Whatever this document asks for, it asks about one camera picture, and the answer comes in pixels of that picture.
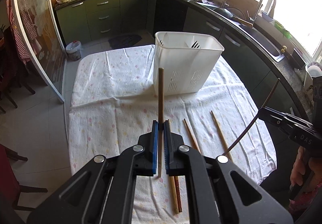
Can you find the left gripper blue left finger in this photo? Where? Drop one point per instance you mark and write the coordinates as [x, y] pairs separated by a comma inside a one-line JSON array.
[[153, 147]]

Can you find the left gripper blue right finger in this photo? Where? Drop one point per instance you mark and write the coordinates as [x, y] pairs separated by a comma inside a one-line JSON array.
[[169, 149]]

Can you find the light wooden chopstick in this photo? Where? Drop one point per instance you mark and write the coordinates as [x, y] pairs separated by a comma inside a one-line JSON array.
[[173, 192]]

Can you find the dark red-tipped chopstick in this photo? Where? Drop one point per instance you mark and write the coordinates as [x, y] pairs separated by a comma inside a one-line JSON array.
[[178, 195]]

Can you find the tall steel kitchen faucet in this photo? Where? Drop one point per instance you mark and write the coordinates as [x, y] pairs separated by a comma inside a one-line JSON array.
[[265, 5]]

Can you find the white floral tablecloth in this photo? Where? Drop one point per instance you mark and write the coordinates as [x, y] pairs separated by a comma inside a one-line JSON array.
[[113, 103]]

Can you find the white plastic utensil holder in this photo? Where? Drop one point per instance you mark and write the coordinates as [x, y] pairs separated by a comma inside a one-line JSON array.
[[186, 69]]

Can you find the dark floor mat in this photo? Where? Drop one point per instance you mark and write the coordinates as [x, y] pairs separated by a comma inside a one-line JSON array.
[[124, 41]]

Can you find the stainless steel sink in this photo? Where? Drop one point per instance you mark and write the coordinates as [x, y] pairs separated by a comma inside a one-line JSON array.
[[269, 47]]

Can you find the small trash bin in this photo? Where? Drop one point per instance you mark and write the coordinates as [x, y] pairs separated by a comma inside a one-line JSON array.
[[73, 50]]

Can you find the green lower cabinets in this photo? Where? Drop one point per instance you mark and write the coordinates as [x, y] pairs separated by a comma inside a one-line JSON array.
[[92, 20]]

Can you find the wooden cutting board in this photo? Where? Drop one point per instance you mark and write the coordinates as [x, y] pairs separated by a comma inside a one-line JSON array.
[[244, 9]]

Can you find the glass sliding door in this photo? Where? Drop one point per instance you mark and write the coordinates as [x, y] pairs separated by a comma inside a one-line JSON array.
[[37, 28]]

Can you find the black pan with wooden handle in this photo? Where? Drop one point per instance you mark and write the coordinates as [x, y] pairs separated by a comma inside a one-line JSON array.
[[224, 12]]

